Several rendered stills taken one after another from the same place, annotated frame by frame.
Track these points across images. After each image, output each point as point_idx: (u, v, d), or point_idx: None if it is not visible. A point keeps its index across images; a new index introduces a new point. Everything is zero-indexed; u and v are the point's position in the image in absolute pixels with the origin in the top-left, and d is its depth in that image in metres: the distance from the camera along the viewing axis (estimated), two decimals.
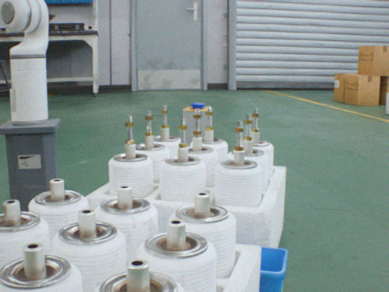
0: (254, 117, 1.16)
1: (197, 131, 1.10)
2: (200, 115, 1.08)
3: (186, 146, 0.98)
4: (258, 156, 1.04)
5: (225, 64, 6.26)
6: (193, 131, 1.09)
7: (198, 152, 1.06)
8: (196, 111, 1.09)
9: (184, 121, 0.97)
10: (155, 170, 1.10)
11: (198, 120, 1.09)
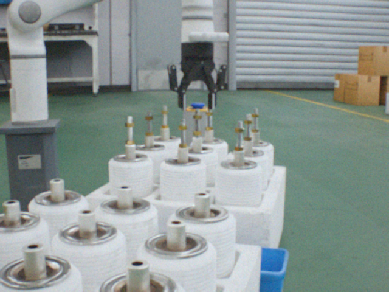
0: (254, 117, 1.16)
1: (193, 132, 1.09)
2: (198, 115, 1.09)
3: (186, 146, 0.98)
4: (258, 156, 1.04)
5: None
6: (199, 132, 1.08)
7: (198, 152, 1.06)
8: (196, 112, 1.08)
9: (184, 121, 0.97)
10: (155, 170, 1.10)
11: (196, 120, 1.09)
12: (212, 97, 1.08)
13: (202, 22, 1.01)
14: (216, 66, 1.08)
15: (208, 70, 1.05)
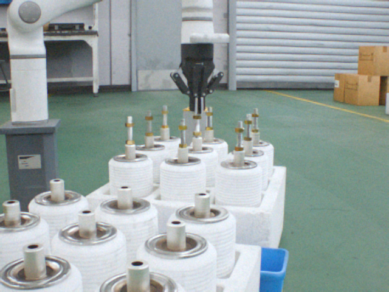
0: (254, 117, 1.16)
1: (200, 132, 1.09)
2: (193, 116, 1.08)
3: (186, 146, 0.98)
4: (258, 156, 1.04)
5: (225, 64, 6.26)
6: (199, 131, 1.10)
7: (198, 152, 1.06)
8: (199, 112, 1.08)
9: (184, 121, 0.97)
10: (155, 170, 1.10)
11: (197, 121, 1.08)
12: (200, 101, 1.07)
13: (203, 24, 1.01)
14: (214, 69, 1.08)
15: (207, 72, 1.06)
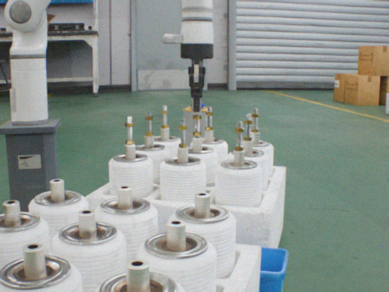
0: (254, 117, 1.16)
1: (199, 132, 1.09)
2: (193, 116, 1.08)
3: (186, 146, 0.98)
4: (258, 156, 1.04)
5: (225, 64, 6.26)
6: (199, 131, 1.10)
7: (198, 152, 1.06)
8: None
9: (184, 121, 0.97)
10: (155, 170, 1.10)
11: (197, 121, 1.08)
12: (191, 101, 1.07)
13: (181, 25, 1.05)
14: (194, 70, 1.02)
15: (188, 72, 1.05)
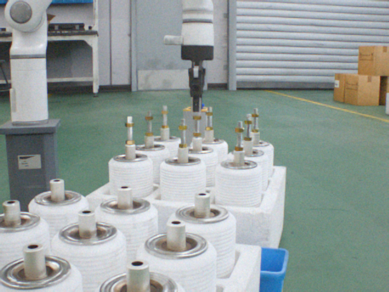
0: (254, 117, 1.16)
1: (198, 132, 1.10)
2: (199, 117, 1.08)
3: (186, 146, 0.98)
4: (258, 156, 1.04)
5: (225, 64, 6.26)
6: (192, 132, 1.09)
7: (197, 152, 1.06)
8: None
9: (184, 121, 0.97)
10: (155, 170, 1.10)
11: (198, 121, 1.09)
12: (191, 100, 1.05)
13: (182, 26, 1.05)
14: (194, 69, 1.03)
15: (188, 73, 1.05)
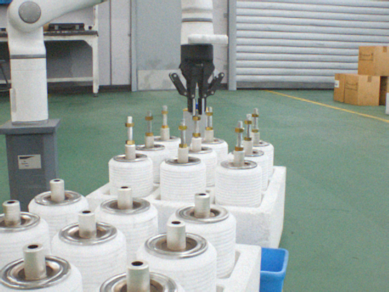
0: (254, 117, 1.16)
1: (192, 133, 1.09)
2: (198, 117, 1.09)
3: (186, 146, 0.98)
4: (258, 156, 1.04)
5: (225, 64, 6.26)
6: (197, 133, 1.08)
7: (196, 152, 1.06)
8: (195, 113, 1.08)
9: (184, 121, 0.97)
10: (155, 170, 1.10)
11: (195, 121, 1.09)
12: (202, 101, 1.07)
13: (202, 25, 1.01)
14: (214, 70, 1.08)
15: (207, 73, 1.05)
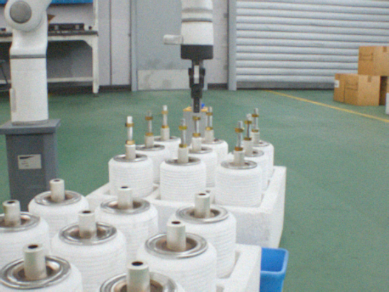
0: (254, 117, 1.16)
1: (192, 133, 1.09)
2: (198, 117, 1.09)
3: (186, 146, 0.98)
4: (258, 156, 1.04)
5: (225, 64, 6.26)
6: (197, 133, 1.08)
7: (196, 152, 1.06)
8: None
9: (184, 121, 0.97)
10: (155, 170, 1.10)
11: (195, 121, 1.09)
12: (191, 101, 1.07)
13: (181, 25, 1.05)
14: (194, 72, 1.02)
15: (188, 73, 1.05)
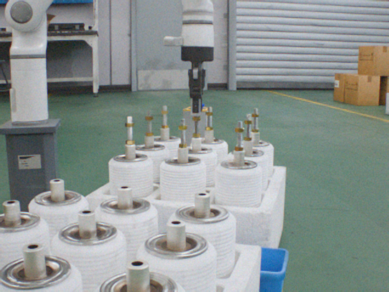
0: (254, 117, 1.16)
1: (197, 134, 1.08)
2: (192, 117, 1.09)
3: (186, 146, 0.98)
4: (258, 156, 1.04)
5: (225, 64, 6.26)
6: (199, 132, 1.10)
7: (195, 152, 1.06)
8: None
9: (184, 121, 0.97)
10: (155, 170, 1.10)
11: (196, 122, 1.08)
12: (191, 101, 1.05)
13: (182, 27, 1.06)
14: (194, 70, 1.03)
15: (188, 73, 1.05)
